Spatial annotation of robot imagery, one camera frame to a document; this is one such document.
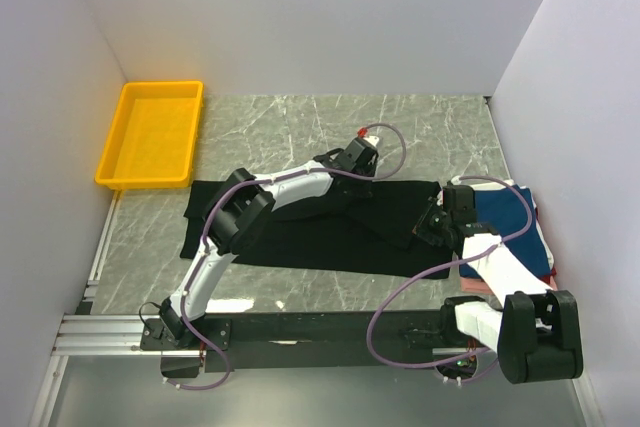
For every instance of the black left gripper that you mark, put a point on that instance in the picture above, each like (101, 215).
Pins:
(371, 168)

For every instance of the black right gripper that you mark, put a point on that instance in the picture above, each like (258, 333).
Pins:
(421, 225)

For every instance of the black t-shirt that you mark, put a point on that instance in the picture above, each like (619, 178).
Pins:
(372, 235)

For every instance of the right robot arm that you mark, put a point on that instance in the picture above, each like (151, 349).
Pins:
(535, 330)

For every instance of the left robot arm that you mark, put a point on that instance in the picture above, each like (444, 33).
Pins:
(238, 214)

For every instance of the pink folded t-shirt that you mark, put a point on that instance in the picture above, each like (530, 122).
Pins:
(472, 285)

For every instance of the red folded t-shirt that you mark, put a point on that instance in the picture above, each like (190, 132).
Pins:
(550, 277)

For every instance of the yellow plastic tray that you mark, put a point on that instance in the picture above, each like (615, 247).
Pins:
(152, 137)

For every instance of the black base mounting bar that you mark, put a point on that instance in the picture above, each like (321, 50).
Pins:
(301, 340)

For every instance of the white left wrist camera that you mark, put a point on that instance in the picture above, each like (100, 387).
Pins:
(372, 139)

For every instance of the aluminium frame rail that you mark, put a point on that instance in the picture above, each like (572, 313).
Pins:
(104, 335)

